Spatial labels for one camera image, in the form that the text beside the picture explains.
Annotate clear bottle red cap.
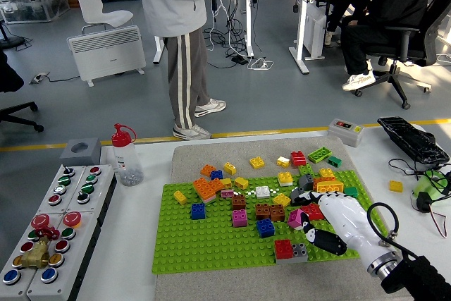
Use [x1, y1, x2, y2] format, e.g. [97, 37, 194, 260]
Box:
[111, 123, 145, 187]

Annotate grey block with hole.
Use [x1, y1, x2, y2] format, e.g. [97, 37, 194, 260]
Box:
[59, 137, 103, 168]

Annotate thin black cable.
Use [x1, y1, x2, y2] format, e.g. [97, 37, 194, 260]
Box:
[388, 157, 451, 207]

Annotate brown square toy brick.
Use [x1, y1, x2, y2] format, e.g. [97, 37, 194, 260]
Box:
[231, 194, 247, 211]
[254, 203, 271, 221]
[268, 204, 286, 223]

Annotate red and white wires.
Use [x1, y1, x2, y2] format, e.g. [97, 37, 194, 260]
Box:
[430, 209, 449, 239]

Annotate brass valve red handle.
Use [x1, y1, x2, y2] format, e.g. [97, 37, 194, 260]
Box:
[20, 225, 61, 269]

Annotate orange long toy brick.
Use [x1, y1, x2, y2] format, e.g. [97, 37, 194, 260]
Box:
[312, 176, 336, 189]

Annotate hanging cable bundle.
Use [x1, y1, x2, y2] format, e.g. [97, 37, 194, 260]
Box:
[202, 0, 268, 69]

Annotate large yellow hollow brick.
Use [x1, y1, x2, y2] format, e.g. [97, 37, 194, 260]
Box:
[316, 180, 345, 195]

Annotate lime green plastic part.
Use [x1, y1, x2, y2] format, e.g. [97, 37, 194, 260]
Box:
[411, 169, 450, 200]

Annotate white computer tower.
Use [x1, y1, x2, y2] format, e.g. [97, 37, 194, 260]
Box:
[303, 4, 328, 59]

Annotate small black motor block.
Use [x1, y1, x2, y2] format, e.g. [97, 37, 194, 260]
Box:
[416, 191, 434, 214]

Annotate black round stand base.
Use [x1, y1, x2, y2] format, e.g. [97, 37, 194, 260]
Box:
[0, 18, 27, 50]

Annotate green studded baseplate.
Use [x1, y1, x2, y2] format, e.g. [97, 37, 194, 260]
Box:
[151, 169, 390, 276]

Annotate blue square toy brick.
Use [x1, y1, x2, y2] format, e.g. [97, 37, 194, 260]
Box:
[190, 202, 207, 221]
[255, 218, 276, 239]

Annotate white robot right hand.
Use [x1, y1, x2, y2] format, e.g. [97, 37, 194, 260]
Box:
[290, 190, 398, 271]

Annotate person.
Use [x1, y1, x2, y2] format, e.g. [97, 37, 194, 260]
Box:
[135, 0, 228, 141]
[323, 0, 429, 92]

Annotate grey eight-stud toy brick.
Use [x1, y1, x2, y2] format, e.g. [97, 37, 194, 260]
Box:
[274, 242, 309, 264]

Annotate white panel heater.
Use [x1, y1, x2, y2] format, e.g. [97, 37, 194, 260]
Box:
[67, 25, 147, 87]

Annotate white plastic chair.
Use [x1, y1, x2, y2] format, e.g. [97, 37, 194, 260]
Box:
[73, 0, 135, 34]

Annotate black keyboard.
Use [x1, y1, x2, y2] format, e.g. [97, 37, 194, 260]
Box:
[377, 116, 451, 166]

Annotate clear plastic crate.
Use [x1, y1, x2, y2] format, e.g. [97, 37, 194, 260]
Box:
[0, 0, 70, 24]

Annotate large white emergency-stop button box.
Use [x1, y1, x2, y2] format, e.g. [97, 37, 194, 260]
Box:
[26, 211, 101, 301]
[0, 211, 66, 298]

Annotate magenta square toy brick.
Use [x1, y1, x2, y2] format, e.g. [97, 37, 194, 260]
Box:
[231, 209, 249, 228]

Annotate orange pink white brick stack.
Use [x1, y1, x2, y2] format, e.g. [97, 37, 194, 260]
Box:
[192, 178, 218, 204]

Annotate black mesh office chair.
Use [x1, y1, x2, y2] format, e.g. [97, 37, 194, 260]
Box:
[352, 0, 451, 111]

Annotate pink and white toy brick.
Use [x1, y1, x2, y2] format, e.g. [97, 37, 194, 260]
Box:
[287, 208, 307, 231]

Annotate small white push-button box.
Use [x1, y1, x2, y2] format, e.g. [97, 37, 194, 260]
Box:
[37, 164, 87, 214]
[66, 164, 118, 226]

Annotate grey remote control box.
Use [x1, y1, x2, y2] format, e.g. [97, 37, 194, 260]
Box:
[327, 118, 366, 147]

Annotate yellow white brick stack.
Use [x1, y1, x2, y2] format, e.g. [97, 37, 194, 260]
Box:
[276, 171, 294, 188]

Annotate grey floor socket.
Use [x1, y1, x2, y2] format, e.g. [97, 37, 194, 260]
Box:
[30, 72, 51, 85]

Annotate lime green long brick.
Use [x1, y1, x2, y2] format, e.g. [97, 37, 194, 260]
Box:
[307, 147, 333, 164]

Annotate red tall toy brick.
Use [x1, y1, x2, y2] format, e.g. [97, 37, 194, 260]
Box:
[290, 150, 307, 167]

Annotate red square toy brick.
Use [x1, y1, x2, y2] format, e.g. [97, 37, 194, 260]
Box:
[301, 203, 325, 221]
[273, 239, 295, 260]

